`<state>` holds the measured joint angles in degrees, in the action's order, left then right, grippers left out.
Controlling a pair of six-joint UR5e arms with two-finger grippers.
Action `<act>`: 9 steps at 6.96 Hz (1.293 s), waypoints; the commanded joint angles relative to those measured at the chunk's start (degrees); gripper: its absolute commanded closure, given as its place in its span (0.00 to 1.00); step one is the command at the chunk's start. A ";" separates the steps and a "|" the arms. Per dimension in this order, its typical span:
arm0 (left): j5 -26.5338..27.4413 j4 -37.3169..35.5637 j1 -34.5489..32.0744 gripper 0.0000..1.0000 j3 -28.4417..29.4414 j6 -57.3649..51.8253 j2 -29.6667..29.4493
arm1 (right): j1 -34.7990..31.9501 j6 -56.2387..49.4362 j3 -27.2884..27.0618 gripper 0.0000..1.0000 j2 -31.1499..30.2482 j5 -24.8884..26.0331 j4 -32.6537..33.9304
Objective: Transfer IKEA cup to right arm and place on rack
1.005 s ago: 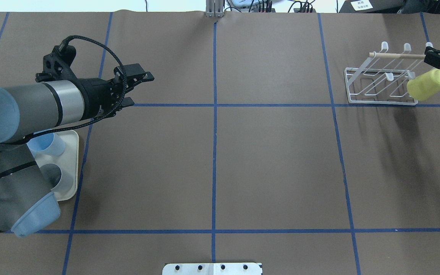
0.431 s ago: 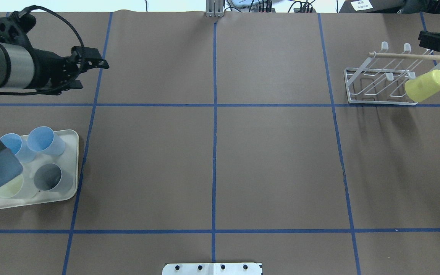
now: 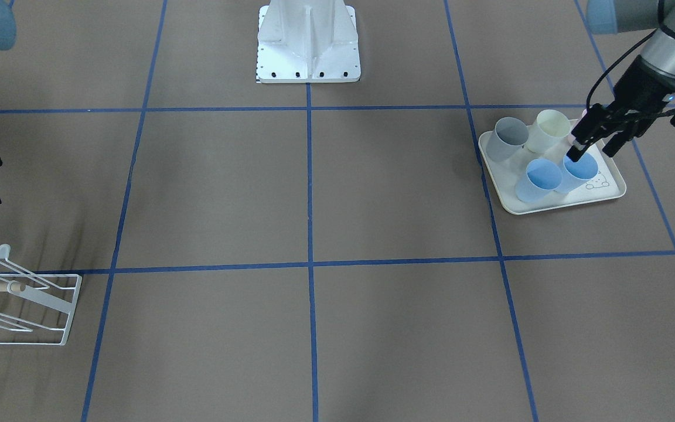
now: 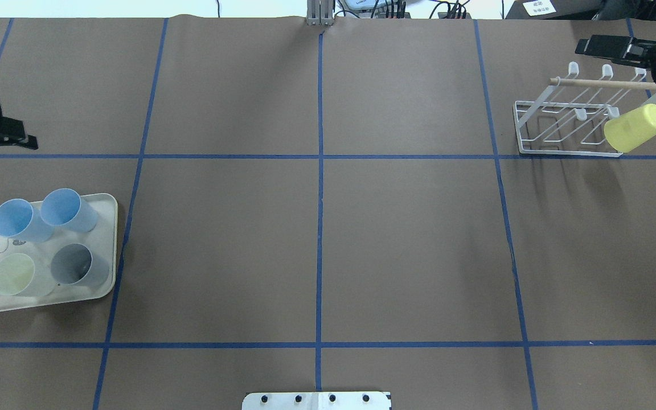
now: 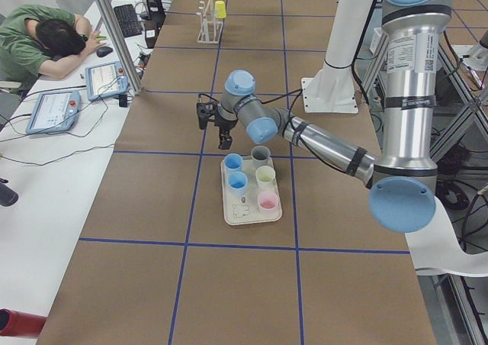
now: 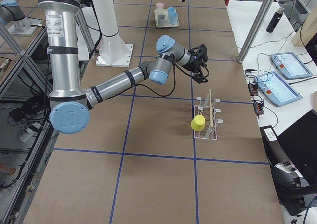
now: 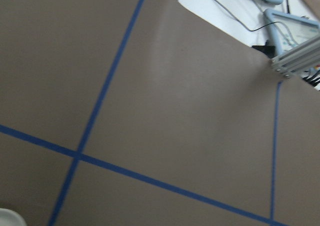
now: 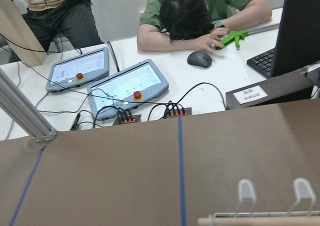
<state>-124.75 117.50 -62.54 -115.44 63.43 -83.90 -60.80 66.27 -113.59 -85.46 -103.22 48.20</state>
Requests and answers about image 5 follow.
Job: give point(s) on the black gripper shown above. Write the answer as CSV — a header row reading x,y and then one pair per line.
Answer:
x,y
225,124

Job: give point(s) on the yellow plastic cup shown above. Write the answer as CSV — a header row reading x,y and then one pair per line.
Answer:
x,y
220,9

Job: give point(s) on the pink plastic cup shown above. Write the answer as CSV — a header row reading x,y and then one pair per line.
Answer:
x,y
267,202

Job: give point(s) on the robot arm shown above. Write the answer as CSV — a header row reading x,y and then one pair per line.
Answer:
x,y
402,179

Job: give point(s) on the blue plastic cup rear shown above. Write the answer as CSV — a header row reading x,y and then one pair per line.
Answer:
x,y
233,162

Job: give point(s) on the blue plastic cup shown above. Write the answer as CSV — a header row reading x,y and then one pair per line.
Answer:
x,y
233,162
238,183

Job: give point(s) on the grey plastic cup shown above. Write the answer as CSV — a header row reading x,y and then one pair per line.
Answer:
x,y
260,156

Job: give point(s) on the blue plastic cup front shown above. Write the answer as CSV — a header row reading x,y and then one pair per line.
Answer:
x,y
238,183

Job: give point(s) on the pale green plastic cup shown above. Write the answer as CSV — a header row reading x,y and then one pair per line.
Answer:
x,y
265,177

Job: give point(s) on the cream plastic tray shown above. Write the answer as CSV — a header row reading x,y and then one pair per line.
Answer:
x,y
244,209

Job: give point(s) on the black keyboard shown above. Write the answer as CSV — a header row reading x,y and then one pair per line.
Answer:
x,y
128,21

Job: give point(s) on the teach pendant far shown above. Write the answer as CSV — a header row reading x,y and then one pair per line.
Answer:
x,y
105,81

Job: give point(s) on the teach pendant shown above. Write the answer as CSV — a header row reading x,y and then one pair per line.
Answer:
x,y
54,112
105,81

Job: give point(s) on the black computer mouse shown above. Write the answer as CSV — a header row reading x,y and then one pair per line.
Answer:
x,y
103,51

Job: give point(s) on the teach pendant near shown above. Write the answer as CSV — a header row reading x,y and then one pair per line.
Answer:
x,y
54,112

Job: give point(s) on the person in green shirt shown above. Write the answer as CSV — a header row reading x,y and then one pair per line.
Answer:
x,y
37,40

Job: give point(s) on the black bottle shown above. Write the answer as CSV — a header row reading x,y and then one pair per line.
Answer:
x,y
8,197

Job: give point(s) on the red bottle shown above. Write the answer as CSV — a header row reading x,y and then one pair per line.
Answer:
x,y
21,324

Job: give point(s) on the white wire cup rack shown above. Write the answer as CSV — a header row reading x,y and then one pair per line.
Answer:
x,y
210,25

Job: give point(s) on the aluminium frame post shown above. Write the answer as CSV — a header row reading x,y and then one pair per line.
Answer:
x,y
115,34

